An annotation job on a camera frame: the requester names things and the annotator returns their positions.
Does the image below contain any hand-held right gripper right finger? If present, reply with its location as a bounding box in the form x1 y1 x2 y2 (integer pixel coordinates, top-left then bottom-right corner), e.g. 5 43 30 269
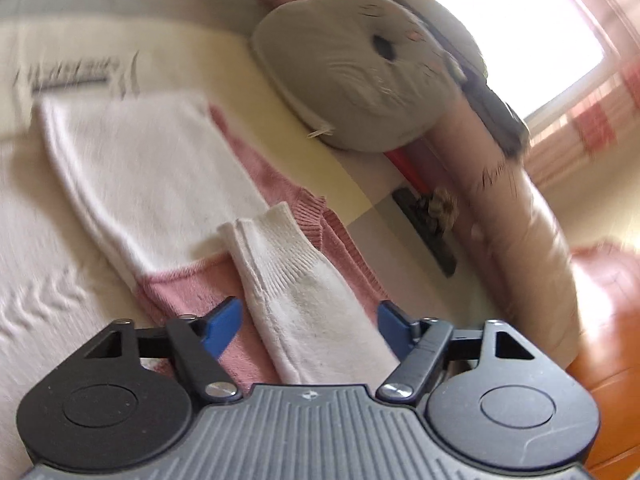
375 300 536 405

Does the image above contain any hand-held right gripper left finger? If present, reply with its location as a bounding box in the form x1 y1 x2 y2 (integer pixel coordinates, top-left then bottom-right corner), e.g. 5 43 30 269
84 296 245 405

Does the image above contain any pink and white sweater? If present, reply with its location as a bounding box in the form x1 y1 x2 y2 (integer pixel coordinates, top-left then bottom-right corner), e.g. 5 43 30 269
0 92 416 411

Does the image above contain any black flat case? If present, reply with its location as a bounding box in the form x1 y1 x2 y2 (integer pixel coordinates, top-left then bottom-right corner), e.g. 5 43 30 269
392 187 458 278

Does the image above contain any brown hair scrunchie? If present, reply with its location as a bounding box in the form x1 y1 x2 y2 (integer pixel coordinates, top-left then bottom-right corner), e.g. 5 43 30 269
417 187 459 235

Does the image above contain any pink rolled duvet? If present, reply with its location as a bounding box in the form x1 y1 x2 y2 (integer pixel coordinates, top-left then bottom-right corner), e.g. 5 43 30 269
210 0 582 361

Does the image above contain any red stick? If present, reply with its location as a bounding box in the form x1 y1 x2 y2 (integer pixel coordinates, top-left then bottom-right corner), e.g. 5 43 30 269
385 147 432 192

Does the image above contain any orange wooden headboard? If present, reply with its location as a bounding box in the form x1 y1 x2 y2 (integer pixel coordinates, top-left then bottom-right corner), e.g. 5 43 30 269
565 245 640 480

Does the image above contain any grey blue cloth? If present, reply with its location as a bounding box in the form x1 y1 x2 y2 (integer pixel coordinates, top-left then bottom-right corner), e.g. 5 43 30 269
440 35 531 157

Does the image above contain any grey cat face cushion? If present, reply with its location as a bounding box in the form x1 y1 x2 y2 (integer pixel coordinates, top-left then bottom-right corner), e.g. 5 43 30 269
251 0 488 153

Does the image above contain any pink plaid curtain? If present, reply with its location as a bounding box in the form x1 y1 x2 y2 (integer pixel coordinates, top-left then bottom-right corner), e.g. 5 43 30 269
520 57 640 188

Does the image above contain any window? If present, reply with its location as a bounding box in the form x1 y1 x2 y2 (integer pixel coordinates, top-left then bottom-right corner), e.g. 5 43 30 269
400 0 623 128

